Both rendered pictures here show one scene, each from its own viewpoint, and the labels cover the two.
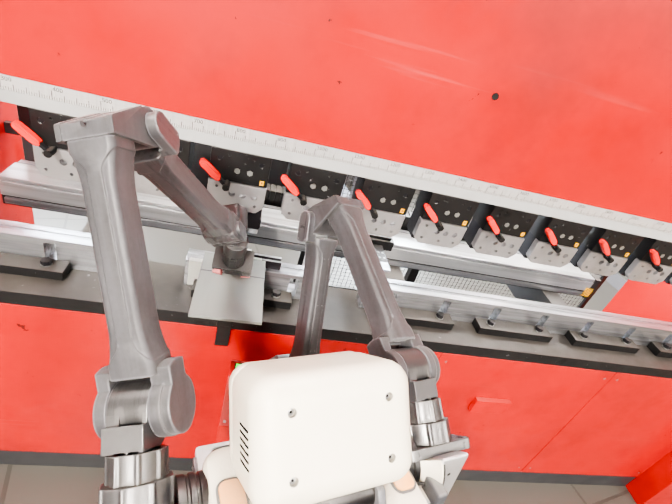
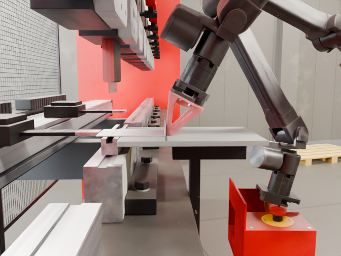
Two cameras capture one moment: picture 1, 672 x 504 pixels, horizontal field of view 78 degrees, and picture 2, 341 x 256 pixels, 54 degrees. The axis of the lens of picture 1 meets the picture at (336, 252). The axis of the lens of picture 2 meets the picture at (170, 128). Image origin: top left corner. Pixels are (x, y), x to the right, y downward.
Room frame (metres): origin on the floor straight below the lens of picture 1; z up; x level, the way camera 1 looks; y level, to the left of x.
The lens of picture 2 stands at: (0.74, 0.89, 1.10)
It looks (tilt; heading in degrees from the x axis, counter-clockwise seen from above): 8 degrees down; 284
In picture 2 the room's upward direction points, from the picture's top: straight up
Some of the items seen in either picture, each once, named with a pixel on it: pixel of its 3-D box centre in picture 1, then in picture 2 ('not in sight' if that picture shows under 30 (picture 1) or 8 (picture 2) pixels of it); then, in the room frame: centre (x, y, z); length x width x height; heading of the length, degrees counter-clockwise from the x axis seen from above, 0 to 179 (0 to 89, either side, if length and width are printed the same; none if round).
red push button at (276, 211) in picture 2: not in sight; (277, 215); (0.69, 0.11, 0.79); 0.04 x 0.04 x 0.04
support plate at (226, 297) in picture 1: (231, 285); (189, 135); (0.87, 0.25, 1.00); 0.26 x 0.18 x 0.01; 16
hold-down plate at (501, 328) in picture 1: (512, 330); (154, 124); (1.23, -0.70, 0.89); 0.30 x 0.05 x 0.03; 106
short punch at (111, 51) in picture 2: (242, 217); (112, 67); (1.01, 0.29, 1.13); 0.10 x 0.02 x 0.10; 106
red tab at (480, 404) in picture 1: (489, 405); not in sight; (1.14, -0.74, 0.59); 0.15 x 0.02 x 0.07; 106
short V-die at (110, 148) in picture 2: (248, 258); (116, 137); (1.02, 0.25, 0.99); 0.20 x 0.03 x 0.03; 106
